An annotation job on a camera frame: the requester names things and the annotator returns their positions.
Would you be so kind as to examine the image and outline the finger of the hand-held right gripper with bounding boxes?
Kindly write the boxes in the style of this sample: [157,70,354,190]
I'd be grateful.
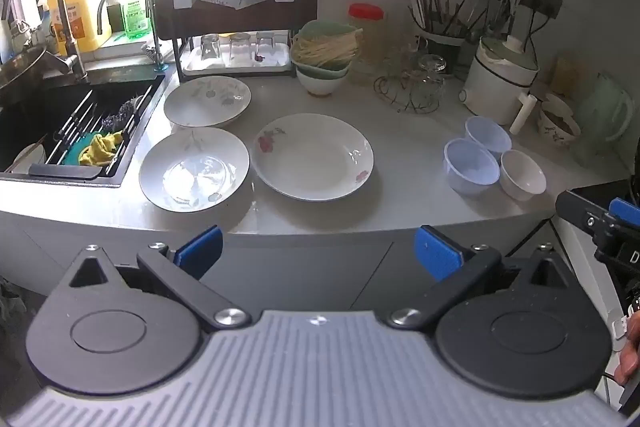
[555,189,615,239]
[607,198,640,229]

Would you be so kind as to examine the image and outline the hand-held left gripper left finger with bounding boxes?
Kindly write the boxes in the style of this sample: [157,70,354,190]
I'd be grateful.
[65,225,253,330]

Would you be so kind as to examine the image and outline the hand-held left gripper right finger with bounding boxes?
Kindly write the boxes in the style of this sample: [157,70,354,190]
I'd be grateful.
[386,225,573,330]

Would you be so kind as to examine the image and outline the plain white bowl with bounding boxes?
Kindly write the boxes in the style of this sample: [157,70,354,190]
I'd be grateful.
[500,149,547,202]

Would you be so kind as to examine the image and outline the white plate with grey flowers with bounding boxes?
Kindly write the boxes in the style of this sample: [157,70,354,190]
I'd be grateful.
[163,76,252,128]
[139,127,251,213]

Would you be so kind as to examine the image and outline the pale blue bowl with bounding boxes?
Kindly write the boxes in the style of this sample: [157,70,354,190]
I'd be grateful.
[444,138,501,195]
[465,116,513,160]

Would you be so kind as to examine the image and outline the white plate with red flowers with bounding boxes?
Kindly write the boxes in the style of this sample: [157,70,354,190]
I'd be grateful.
[250,113,375,202]

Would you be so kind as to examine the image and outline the person's right hand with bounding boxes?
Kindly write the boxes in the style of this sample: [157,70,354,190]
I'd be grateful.
[614,311,640,388]

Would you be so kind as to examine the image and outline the white floral bowl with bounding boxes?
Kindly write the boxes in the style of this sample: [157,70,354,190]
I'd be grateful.
[537,93,582,148]

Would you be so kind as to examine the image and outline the pale green pitcher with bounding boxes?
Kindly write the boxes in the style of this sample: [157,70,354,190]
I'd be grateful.
[572,74,635,162]

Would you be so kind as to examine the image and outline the yellowish packet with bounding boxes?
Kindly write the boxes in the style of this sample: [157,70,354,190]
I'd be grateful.
[552,52,583,95]

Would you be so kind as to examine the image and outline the yellow cloth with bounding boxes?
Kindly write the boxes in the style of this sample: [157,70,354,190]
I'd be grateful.
[78,130,125,168]

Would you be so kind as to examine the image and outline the white electric pot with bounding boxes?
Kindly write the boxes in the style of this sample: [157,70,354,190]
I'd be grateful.
[459,35,542,135]

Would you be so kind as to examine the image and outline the steel wool scrubber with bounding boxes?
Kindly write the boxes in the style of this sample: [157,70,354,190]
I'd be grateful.
[101,99,143,132]

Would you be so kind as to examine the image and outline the teal cloth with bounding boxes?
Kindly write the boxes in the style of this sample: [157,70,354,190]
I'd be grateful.
[62,132,101,165]

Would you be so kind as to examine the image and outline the black sink drain rack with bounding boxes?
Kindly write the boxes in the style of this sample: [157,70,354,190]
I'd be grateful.
[29,82,156,180]

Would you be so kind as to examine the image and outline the clear glass cup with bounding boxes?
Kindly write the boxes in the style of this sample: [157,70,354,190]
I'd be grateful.
[417,54,448,108]

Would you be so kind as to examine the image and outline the white drip tray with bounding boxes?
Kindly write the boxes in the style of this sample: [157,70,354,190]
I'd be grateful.
[181,42,292,75]

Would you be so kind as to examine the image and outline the white bowl in sink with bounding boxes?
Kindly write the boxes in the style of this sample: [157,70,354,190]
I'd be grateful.
[10,142,48,175]

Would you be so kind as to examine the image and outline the upturned drinking glass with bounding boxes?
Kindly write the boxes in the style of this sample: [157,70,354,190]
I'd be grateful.
[200,34,222,62]
[255,31,278,60]
[229,33,252,62]

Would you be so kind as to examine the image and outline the white bowl with brown foot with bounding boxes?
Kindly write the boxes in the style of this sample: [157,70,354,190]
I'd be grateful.
[296,68,348,98]

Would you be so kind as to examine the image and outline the green and white chopstick holder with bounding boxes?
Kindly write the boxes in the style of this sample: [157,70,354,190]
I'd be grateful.
[412,24,468,75]

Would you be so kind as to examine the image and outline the black kitchen sink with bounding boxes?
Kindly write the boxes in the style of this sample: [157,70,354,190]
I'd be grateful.
[0,72,166,188]

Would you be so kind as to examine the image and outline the small curved faucet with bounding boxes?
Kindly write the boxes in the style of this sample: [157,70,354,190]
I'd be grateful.
[96,0,168,72]

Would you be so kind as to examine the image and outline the dried noodles bundle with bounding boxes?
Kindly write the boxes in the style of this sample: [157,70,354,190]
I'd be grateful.
[291,32,362,68]

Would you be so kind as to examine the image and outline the green bottle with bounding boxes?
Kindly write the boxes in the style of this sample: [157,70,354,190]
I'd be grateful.
[122,0,152,40]

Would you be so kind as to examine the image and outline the bundle of chopsticks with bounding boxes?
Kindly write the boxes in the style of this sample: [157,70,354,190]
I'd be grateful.
[407,0,466,38]

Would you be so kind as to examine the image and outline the clear jar with red lid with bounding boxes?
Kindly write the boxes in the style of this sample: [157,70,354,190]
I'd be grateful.
[348,3,388,68]

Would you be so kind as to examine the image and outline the dark wok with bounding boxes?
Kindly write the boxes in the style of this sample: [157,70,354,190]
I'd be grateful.
[0,47,48,92]

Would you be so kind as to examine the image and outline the tall grey faucet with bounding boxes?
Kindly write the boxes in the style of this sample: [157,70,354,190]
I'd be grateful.
[1,0,88,82]

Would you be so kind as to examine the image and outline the yellow detergent bottle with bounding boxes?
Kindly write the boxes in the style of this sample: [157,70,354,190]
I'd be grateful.
[47,0,113,52]

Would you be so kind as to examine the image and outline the wire cup rack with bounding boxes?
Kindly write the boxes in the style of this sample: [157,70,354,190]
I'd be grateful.
[374,72,446,114]

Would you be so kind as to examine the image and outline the black power cable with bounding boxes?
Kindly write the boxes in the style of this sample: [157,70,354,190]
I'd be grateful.
[527,9,553,60]

